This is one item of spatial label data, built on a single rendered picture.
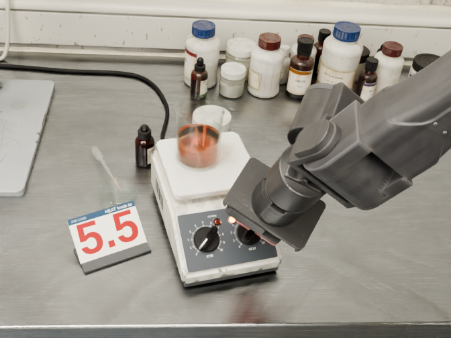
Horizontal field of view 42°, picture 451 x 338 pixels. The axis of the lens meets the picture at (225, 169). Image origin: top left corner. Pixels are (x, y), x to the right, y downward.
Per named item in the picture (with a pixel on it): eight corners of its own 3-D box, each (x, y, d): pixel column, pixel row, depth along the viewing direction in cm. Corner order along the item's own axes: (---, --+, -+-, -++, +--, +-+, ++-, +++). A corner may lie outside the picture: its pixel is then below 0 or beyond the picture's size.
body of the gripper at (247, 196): (247, 161, 69) (264, 135, 62) (321, 208, 69) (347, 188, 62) (219, 205, 66) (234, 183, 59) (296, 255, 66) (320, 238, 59)
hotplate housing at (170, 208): (280, 273, 77) (290, 229, 72) (182, 291, 73) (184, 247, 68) (230, 165, 93) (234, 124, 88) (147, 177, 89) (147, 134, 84)
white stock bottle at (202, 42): (218, 74, 114) (222, 18, 107) (216, 91, 109) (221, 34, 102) (185, 70, 114) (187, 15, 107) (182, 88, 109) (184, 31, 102)
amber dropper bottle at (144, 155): (133, 167, 91) (133, 130, 86) (135, 155, 93) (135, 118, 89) (154, 167, 91) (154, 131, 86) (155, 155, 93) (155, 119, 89)
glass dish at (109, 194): (90, 203, 84) (89, 192, 82) (116, 184, 87) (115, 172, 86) (119, 220, 82) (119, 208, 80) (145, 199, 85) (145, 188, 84)
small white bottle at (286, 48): (280, 76, 115) (286, 41, 111) (290, 82, 114) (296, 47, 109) (269, 79, 114) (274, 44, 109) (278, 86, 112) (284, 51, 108)
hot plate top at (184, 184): (264, 189, 77) (264, 184, 76) (174, 202, 74) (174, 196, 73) (236, 135, 86) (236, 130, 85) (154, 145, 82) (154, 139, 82)
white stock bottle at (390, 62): (394, 102, 111) (409, 54, 105) (365, 97, 112) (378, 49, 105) (393, 87, 115) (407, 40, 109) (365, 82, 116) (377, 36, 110)
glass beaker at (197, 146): (180, 142, 83) (182, 90, 77) (225, 150, 82) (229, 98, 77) (166, 173, 77) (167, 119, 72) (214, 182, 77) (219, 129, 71)
